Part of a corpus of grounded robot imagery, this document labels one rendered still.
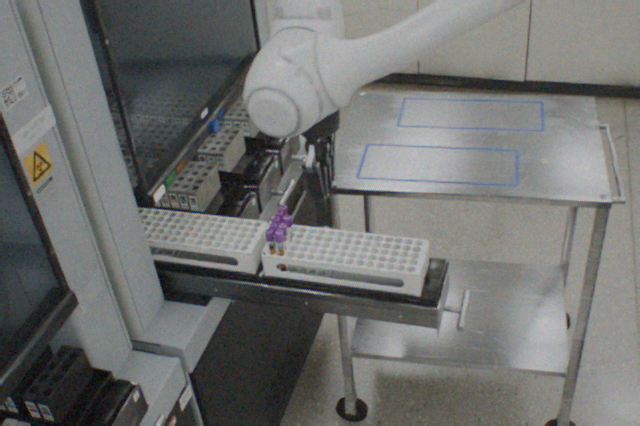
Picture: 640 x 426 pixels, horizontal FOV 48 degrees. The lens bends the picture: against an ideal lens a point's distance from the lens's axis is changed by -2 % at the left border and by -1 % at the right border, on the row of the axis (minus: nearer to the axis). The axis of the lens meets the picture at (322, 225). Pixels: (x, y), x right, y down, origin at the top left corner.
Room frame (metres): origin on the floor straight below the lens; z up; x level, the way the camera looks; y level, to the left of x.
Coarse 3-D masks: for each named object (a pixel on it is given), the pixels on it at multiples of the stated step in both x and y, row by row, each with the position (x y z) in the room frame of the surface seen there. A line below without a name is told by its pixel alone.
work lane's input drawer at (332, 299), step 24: (168, 264) 1.12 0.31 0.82; (432, 264) 1.03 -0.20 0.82; (168, 288) 1.11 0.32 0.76; (192, 288) 1.09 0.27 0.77; (216, 288) 1.07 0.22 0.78; (240, 288) 1.05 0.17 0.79; (264, 288) 1.04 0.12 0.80; (288, 288) 1.02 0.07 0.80; (312, 288) 1.01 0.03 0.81; (336, 288) 1.00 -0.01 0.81; (360, 288) 0.99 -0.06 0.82; (432, 288) 0.97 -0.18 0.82; (336, 312) 0.99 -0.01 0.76; (360, 312) 0.97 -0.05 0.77; (384, 312) 0.96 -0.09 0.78; (408, 312) 0.94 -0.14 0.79; (432, 312) 0.93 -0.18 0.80; (456, 312) 0.97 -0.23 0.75
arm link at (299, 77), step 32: (448, 0) 0.91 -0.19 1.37; (480, 0) 0.91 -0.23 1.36; (512, 0) 0.93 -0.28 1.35; (288, 32) 0.96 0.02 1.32; (320, 32) 0.92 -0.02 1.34; (384, 32) 0.89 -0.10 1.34; (416, 32) 0.88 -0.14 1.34; (448, 32) 0.89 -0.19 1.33; (256, 64) 0.89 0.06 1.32; (288, 64) 0.86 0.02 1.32; (320, 64) 0.86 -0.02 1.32; (352, 64) 0.86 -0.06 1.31; (384, 64) 0.86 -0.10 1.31; (256, 96) 0.83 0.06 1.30; (288, 96) 0.82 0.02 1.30; (320, 96) 0.85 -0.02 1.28; (288, 128) 0.82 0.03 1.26
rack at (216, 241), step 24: (144, 216) 1.22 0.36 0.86; (168, 216) 1.21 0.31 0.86; (192, 216) 1.21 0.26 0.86; (216, 216) 1.19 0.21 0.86; (168, 240) 1.13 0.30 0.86; (192, 240) 1.13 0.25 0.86; (216, 240) 1.12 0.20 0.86; (240, 240) 1.11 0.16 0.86; (264, 240) 1.12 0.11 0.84; (192, 264) 1.11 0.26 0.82; (216, 264) 1.09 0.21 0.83; (240, 264) 1.07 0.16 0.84
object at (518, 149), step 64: (384, 128) 1.54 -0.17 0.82; (448, 128) 1.51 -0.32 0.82; (512, 128) 1.48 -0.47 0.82; (576, 128) 1.45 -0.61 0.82; (384, 192) 1.28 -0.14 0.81; (448, 192) 1.25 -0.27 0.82; (512, 192) 1.23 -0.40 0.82; (576, 192) 1.20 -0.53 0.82; (448, 320) 1.41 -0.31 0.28; (512, 320) 1.38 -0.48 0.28; (576, 320) 1.18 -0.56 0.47
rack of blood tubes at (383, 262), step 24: (312, 240) 1.08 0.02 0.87; (336, 240) 1.08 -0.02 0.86; (360, 240) 1.07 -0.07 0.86; (384, 240) 1.06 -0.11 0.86; (408, 240) 1.06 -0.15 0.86; (264, 264) 1.05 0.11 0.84; (288, 264) 1.06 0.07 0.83; (312, 264) 1.02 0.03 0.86; (336, 264) 1.01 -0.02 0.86; (360, 264) 1.01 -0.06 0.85; (384, 264) 0.99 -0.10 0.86; (408, 264) 0.99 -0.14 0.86; (384, 288) 0.97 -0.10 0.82; (408, 288) 0.96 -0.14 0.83
